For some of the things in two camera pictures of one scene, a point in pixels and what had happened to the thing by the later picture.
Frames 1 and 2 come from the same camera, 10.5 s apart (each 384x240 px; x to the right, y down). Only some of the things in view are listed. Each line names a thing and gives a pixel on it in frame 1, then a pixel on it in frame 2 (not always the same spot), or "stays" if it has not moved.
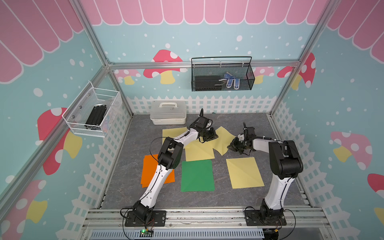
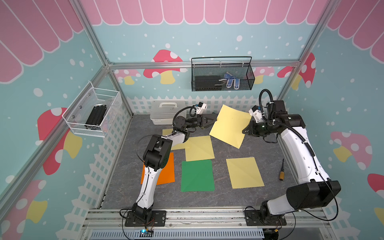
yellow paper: x=244 y=172 stays
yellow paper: x=219 y=144 to x=230 y=124
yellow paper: x=197 y=150 stays
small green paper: x=197 y=175 stays
